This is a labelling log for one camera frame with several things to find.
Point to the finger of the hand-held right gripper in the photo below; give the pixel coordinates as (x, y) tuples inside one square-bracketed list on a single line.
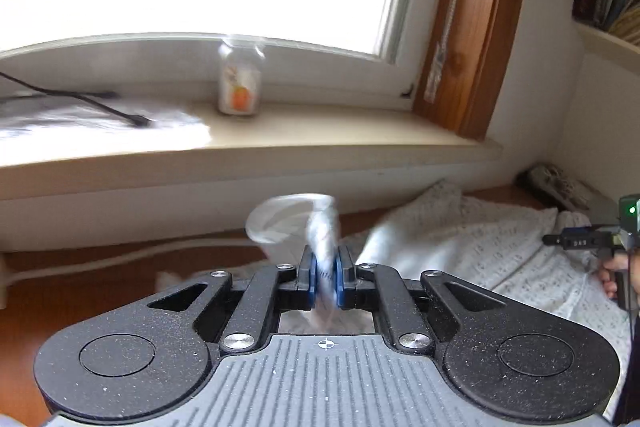
[(554, 240)]

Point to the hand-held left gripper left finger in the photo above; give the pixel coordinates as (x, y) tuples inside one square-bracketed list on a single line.
[(311, 279)]

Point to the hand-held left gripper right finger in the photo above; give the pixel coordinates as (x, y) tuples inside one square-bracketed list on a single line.
[(341, 279)]

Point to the white patterned garment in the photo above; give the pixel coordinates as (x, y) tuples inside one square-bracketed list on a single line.
[(475, 247)]

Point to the person's right hand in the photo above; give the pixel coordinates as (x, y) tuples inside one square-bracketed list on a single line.
[(607, 278)]

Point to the grey printed t-shirt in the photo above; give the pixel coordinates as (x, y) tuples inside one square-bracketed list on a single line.
[(560, 187)]

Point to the beige window sill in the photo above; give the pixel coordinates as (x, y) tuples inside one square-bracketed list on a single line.
[(250, 142)]

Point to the clear jar orange label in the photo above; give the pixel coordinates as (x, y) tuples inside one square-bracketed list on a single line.
[(240, 82)]

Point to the wooden window casing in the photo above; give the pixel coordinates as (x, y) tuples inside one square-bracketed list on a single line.
[(480, 17)]

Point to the white wall shelf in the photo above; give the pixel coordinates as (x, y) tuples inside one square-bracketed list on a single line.
[(612, 42)]

